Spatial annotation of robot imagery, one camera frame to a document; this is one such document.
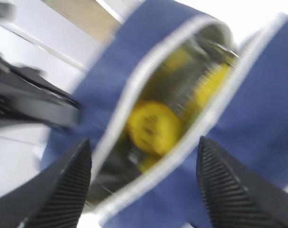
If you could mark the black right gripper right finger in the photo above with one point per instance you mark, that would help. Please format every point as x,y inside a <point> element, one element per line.
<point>234,195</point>

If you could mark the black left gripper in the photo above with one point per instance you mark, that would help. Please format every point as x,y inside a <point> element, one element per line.
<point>47,104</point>

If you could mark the yellow banana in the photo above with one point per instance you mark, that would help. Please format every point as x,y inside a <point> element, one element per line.
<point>209,84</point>

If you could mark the yellow pear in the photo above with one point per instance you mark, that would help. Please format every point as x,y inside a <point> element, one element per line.
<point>154,128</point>

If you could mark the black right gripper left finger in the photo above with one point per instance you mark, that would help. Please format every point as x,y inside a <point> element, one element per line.
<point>54,198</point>

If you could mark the navy blue lunch bag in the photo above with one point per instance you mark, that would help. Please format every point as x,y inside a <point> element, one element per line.
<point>160,53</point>

